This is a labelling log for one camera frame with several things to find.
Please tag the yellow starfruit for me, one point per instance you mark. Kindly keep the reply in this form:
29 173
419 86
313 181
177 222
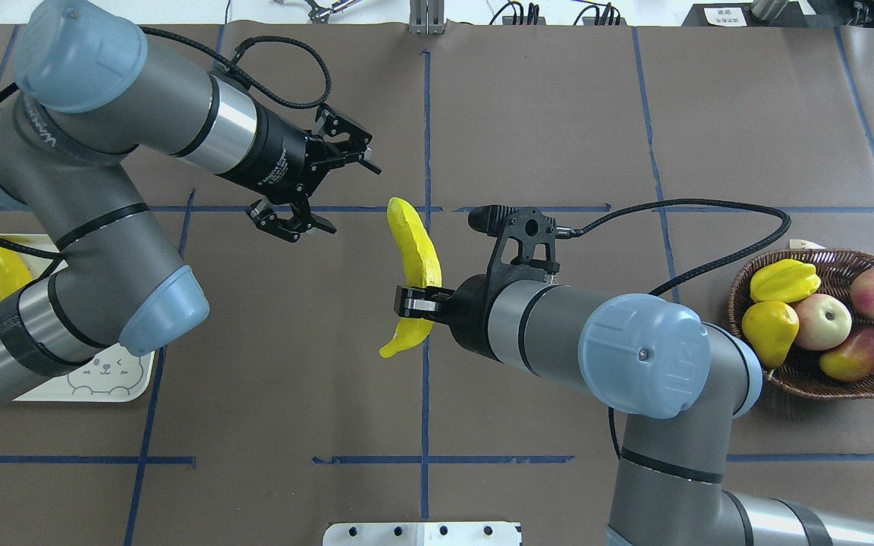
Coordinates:
785 281

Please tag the yellow pear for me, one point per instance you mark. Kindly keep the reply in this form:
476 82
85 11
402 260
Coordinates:
771 329

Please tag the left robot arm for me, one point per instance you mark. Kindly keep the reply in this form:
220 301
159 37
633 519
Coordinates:
90 88

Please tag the white paper price tag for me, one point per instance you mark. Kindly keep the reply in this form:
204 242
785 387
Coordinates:
803 245

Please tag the orange mango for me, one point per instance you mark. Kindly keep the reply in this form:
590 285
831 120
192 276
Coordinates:
853 360

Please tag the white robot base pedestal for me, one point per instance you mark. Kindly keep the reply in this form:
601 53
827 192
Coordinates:
424 533

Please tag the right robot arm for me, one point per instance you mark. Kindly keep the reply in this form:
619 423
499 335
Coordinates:
679 380

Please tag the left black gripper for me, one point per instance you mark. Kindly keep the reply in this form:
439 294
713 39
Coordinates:
274 158

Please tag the long yellow banana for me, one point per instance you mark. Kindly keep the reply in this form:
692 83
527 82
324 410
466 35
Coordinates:
14 273

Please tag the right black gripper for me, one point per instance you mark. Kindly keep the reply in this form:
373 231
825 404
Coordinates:
470 302

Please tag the white bear tray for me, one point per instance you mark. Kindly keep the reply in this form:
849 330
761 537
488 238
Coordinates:
112 376

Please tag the pale peach fruit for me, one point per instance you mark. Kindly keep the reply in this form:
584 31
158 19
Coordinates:
824 322

